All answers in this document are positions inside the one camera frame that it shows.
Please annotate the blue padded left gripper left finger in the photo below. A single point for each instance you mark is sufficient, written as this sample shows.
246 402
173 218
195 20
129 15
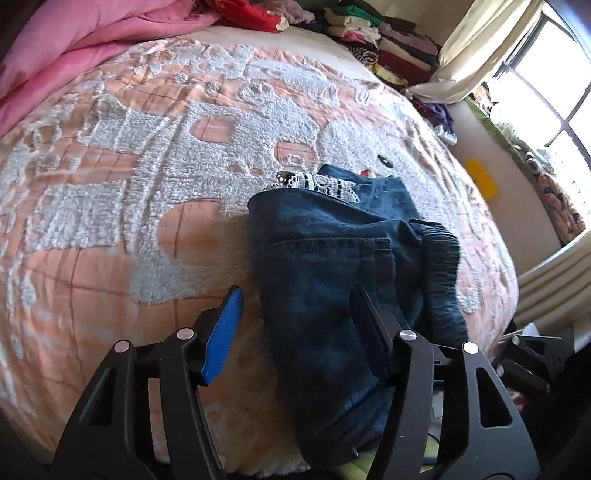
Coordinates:
222 326

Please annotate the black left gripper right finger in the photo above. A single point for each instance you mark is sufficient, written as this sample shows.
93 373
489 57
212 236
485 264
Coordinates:
375 339

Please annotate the blue denim pants lace hem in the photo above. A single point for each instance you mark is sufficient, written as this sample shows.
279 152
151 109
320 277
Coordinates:
315 237

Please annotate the peach white tufted bedspread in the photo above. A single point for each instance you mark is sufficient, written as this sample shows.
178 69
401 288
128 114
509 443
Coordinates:
123 214

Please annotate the purple garment by bed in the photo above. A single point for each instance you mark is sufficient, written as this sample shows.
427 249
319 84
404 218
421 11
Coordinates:
436 114

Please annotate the pile of folded clothes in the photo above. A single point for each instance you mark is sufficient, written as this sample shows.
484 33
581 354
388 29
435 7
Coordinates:
391 48

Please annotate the cream curtain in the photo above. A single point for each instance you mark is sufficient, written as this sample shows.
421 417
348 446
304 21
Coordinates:
475 49

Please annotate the red gold patterned cloth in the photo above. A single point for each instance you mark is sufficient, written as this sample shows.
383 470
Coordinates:
242 14

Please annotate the mauve fuzzy garment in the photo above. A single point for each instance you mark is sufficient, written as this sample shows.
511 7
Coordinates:
289 9

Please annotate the pink folded quilt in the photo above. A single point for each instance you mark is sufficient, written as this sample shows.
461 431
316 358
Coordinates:
63 39

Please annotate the window with dark frame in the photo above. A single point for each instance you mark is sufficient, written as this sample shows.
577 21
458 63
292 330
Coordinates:
541 92

